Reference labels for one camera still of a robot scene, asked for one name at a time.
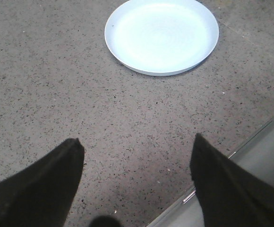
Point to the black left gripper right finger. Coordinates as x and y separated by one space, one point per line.
228 195

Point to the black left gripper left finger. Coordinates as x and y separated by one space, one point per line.
41 195

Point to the white round plate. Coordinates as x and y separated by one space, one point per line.
161 37

